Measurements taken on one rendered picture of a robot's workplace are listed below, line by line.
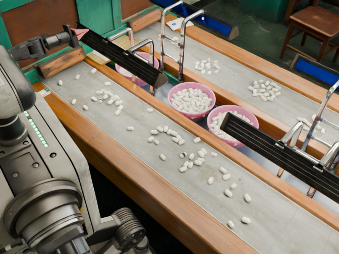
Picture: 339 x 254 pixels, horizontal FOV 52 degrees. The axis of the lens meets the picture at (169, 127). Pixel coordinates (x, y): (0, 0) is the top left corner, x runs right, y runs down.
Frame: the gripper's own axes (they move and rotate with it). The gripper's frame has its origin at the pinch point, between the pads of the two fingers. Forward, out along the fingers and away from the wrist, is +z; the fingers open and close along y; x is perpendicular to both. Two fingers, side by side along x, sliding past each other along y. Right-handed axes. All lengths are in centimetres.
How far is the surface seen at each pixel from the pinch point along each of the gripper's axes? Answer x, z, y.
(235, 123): 69, 21, 36
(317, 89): 47, 107, 63
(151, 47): 7.2, 27.4, 16.6
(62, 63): -44, -4, 23
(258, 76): 17, 91, 55
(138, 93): -7.2, 21.3, 43.7
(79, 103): -21.5, -8.4, 41.1
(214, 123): 31, 41, 60
